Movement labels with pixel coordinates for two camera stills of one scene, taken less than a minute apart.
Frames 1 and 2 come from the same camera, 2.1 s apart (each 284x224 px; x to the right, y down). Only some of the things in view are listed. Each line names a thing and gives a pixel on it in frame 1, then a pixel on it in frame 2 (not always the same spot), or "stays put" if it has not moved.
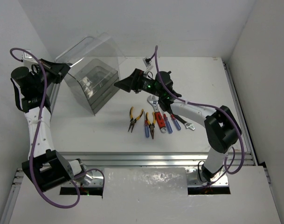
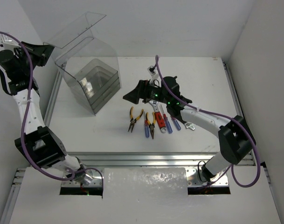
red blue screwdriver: x=176 y=122 stays put
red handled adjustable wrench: x=160 y=121 stays put
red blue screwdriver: x=168 y=124 stays put
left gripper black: x=54 y=70 → x=39 y=55
